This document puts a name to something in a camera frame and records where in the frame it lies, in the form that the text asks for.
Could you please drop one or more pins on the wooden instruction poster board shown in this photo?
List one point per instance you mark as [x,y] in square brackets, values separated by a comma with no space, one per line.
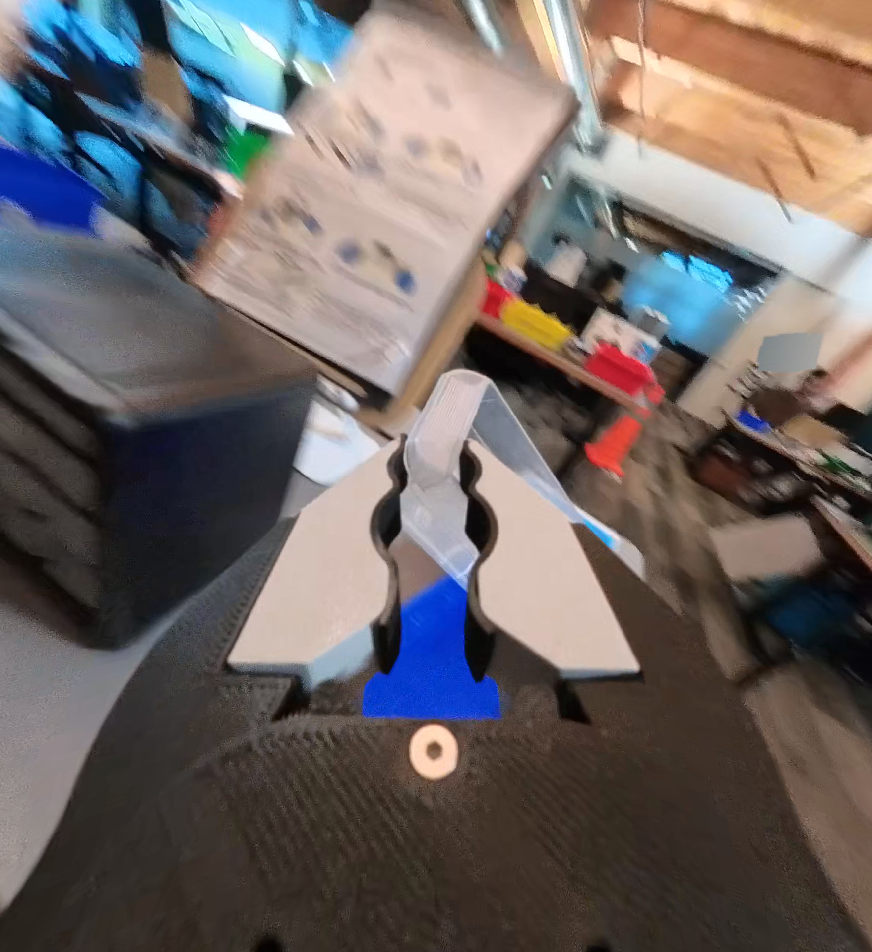
[376,223]

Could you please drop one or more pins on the white carton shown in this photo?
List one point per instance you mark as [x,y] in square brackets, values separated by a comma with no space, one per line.
[614,331]

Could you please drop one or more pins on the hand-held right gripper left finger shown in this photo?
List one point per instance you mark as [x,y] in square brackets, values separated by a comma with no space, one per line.
[317,595]

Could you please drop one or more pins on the array of clear drawers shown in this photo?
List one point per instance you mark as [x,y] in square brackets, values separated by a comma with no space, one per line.
[27,446]

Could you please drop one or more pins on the green box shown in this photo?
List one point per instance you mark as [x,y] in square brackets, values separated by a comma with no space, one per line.
[246,152]

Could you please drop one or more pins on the blue plastic bin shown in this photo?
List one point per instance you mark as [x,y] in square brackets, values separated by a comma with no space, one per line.
[19,186]
[436,669]

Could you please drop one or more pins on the yellow plastic bin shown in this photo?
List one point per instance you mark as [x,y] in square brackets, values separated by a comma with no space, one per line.
[536,326]

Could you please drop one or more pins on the orange traffic cone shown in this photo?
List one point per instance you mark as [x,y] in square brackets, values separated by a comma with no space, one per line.
[614,446]

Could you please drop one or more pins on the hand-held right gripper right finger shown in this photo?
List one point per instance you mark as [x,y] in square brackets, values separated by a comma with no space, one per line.
[555,595]

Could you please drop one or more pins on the black drawer cabinet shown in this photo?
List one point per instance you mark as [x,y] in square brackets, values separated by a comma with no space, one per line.
[205,506]

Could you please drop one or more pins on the small clear plastic drawer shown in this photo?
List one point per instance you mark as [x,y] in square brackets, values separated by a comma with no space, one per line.
[451,416]

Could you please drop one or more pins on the wooden work table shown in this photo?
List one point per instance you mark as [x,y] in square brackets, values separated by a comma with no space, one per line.
[577,370]

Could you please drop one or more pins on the red plastic bin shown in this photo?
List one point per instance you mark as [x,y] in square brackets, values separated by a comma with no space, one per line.
[618,368]
[497,297]

